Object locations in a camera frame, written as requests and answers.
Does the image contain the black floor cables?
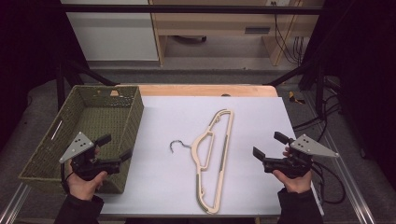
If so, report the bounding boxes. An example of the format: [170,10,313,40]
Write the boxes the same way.
[292,92,342,141]

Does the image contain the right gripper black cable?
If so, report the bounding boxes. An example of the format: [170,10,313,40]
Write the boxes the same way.
[309,161,347,205]

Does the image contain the black curtain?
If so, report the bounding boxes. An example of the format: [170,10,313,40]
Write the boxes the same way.
[298,0,396,189]
[0,0,90,150]

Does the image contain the black frame strut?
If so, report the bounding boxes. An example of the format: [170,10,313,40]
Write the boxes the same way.
[264,60,325,116]
[55,59,120,110]

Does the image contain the black horizontal frame bar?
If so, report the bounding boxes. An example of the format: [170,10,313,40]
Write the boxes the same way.
[60,4,325,15]

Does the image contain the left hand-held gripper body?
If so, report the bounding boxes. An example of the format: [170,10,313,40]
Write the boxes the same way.
[59,131,123,182]

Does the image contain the hanging black cables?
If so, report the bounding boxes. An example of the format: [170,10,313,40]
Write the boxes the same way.
[270,1,304,66]

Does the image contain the aluminium rail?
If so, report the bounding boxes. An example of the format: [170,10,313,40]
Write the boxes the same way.
[0,183,32,224]
[303,91,377,224]

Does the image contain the white paper sheet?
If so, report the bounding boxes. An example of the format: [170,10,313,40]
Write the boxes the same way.
[98,95,325,217]

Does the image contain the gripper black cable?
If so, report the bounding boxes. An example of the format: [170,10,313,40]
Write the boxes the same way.
[309,161,347,205]
[60,161,74,194]

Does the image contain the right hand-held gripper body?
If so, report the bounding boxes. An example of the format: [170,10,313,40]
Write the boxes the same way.
[262,133,340,180]

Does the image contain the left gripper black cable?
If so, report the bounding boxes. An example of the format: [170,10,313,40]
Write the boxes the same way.
[60,161,74,194]

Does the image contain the white cabinet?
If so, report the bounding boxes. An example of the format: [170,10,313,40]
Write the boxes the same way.
[60,0,160,63]

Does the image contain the green woven basket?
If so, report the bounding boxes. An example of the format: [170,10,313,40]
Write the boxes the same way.
[18,85,145,194]

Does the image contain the person's left hand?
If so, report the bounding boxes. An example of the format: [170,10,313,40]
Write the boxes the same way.
[65,167,108,202]

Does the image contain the light wooden desk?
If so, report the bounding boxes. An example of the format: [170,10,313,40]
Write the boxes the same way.
[148,0,325,67]

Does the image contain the person's right hand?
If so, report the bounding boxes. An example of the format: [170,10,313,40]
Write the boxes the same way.
[272,170,313,194]

